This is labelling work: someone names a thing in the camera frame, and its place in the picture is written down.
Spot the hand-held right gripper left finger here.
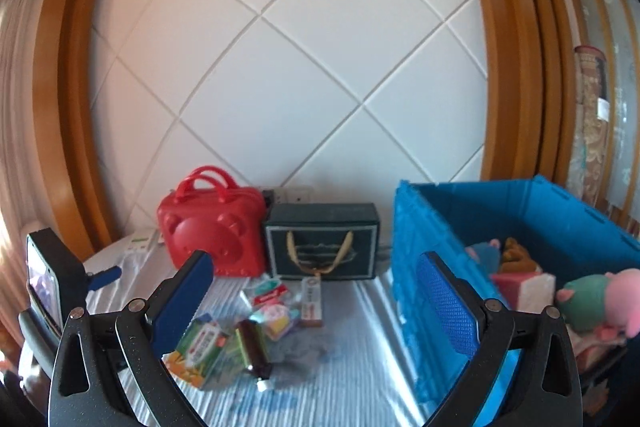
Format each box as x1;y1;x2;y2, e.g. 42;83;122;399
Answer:
47;249;216;427

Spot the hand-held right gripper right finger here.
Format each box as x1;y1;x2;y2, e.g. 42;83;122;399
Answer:
416;251;585;427

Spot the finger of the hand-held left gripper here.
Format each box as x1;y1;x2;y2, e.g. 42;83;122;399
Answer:
86;265;122;292

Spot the blue plastic crate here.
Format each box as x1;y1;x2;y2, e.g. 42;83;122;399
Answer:
391;174;640;427

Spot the green and orange box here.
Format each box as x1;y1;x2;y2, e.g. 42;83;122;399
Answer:
165;314;237;391

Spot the grey and pink plush toy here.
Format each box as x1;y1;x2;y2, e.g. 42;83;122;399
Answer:
465;238;504;278

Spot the red bear handbag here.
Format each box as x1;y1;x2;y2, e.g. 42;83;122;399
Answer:
157;165;267;278

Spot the red-white box in crate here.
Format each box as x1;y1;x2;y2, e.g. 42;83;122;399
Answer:
490;271;557;311

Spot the brown bottle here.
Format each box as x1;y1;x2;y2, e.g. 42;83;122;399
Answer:
235;319;276;393

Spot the brown plush toy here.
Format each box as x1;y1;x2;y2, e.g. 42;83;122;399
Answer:
500;237;542;276

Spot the red and white toothpaste box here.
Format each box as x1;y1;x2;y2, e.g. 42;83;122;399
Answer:
240;279;292;309

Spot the pastel eraser pack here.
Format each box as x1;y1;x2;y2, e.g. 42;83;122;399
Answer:
256;304;302;341

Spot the silver ribbed table mat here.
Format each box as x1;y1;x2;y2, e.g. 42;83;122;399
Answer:
82;252;427;427

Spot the tall red and white box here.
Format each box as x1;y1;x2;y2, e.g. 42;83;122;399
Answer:
300;277;324;328

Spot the dark green gift box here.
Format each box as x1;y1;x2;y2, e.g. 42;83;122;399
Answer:
264;203;379;281

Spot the teal and pink plush toy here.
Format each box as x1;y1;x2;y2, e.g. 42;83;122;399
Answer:
555;270;640;341

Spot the white power strip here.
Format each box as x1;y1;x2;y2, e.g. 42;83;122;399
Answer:
262;187;314;208

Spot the beige curtain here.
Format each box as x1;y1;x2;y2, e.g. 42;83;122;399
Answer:
0;0;66;253

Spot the rolled patterned carpet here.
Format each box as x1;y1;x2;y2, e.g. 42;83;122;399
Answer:
567;44;614;208

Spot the wooden frosted glass divider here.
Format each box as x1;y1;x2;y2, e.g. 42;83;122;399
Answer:
551;0;640;229

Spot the wooden wall frame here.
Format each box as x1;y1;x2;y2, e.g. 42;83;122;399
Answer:
32;0;577;258

